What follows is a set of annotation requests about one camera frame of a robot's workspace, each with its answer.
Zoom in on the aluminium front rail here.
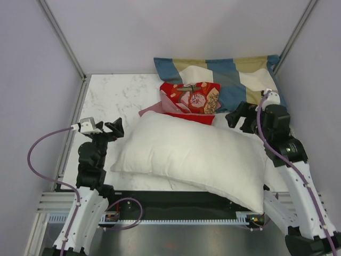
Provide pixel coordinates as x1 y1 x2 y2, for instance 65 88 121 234
37 192 75 213

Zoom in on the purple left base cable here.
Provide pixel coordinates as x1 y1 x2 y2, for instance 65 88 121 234
100 197 144 231

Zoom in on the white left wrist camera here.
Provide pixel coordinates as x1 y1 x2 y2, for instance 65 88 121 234
74 117 102 134

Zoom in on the red patterned pillowcase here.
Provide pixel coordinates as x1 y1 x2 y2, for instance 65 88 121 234
139 82 221 125

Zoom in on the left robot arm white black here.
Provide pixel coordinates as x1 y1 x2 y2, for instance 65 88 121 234
42 117 124 255

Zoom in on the aluminium frame post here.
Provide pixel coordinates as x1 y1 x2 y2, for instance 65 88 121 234
273 0 320 75
36 0 87 81

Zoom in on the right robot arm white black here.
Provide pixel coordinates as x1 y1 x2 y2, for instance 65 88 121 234
225 102 340 255

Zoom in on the white slotted cable duct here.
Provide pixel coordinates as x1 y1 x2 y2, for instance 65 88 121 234
46 212 275 225

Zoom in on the blue beige checkered pillow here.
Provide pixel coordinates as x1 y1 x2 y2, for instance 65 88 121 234
154 55 287 112

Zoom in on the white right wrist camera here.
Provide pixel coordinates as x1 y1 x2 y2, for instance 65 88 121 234
255 89 281 111

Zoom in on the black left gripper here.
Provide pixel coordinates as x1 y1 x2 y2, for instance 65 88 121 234
88 118 124 167

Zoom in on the right aluminium frame post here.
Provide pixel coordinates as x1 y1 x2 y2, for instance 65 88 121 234
273 0 320 75

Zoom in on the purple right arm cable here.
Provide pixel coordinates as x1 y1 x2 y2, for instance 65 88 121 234
257 92 337 256

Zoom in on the left aluminium frame post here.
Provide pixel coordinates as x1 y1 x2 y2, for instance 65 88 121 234
36 0 87 81

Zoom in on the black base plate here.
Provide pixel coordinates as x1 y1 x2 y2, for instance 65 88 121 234
110 190 252 220

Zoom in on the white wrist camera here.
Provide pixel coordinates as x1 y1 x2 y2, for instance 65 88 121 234
74 117 102 134
255 89 281 111

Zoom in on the white pillow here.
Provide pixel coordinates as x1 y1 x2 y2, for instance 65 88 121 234
111 111 266 213

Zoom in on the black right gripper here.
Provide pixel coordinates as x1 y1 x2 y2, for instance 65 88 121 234
225 100 271 141

